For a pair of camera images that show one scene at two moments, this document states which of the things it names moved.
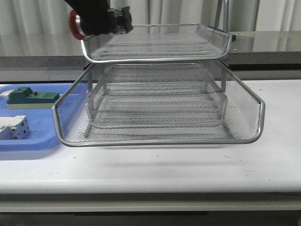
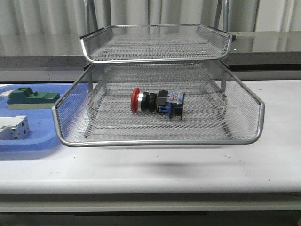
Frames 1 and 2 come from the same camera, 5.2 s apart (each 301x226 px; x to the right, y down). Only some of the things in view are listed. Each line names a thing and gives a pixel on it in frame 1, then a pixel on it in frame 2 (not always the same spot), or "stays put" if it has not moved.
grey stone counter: x=256 y=51 stays put
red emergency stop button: x=75 y=26 → x=163 y=101
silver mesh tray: x=159 y=42 stays put
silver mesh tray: x=158 y=103 stays put
